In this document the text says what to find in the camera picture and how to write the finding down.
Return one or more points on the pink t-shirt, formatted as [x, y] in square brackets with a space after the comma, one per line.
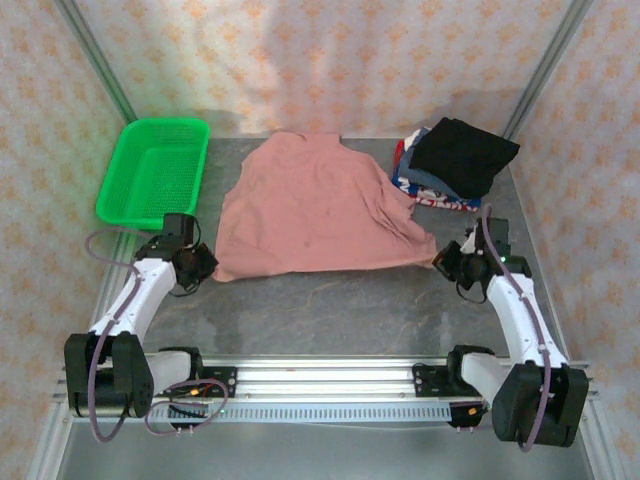
[315, 210]

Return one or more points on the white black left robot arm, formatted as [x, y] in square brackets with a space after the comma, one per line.
[145, 295]

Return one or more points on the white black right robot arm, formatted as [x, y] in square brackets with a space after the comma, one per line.
[525, 325]

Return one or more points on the red white blue printed t-shirt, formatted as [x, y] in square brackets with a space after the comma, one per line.
[430, 199]

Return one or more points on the green plastic basket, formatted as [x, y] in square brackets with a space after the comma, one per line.
[150, 170]

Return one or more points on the grey-blue folded t-shirt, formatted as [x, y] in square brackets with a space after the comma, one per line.
[415, 172]

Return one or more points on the black folded t-shirt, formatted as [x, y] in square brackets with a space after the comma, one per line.
[465, 155]

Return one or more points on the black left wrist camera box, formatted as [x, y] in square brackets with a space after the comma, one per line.
[179, 226]

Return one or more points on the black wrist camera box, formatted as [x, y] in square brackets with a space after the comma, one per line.
[179, 226]
[500, 235]

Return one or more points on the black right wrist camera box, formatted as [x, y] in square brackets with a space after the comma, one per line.
[500, 235]

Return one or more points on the aluminium table side rail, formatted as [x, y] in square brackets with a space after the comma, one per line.
[107, 295]
[550, 280]

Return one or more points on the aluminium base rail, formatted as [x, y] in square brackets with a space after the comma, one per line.
[325, 380]

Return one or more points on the aluminium frame post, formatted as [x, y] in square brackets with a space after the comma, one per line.
[97, 60]
[545, 65]

